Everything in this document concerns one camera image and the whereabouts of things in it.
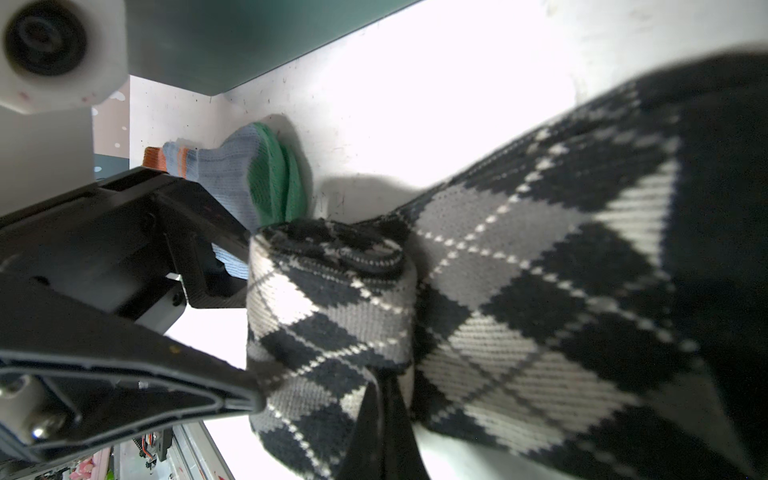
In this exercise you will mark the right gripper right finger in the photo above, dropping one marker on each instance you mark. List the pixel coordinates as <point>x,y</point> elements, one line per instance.
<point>139,245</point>

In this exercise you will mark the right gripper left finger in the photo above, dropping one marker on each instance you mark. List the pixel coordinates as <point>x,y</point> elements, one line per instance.
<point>75,379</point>

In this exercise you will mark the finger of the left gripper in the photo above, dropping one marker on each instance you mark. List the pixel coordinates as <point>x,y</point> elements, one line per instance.
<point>383,445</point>

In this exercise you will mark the black grey argyle sock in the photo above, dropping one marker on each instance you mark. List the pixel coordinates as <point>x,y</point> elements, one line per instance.
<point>592,296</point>

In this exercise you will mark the blue orange green striped sock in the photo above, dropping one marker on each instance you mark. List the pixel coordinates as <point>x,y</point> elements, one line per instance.
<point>252,175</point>

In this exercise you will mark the green compartment tray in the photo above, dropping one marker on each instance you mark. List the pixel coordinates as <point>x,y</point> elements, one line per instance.
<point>213,46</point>

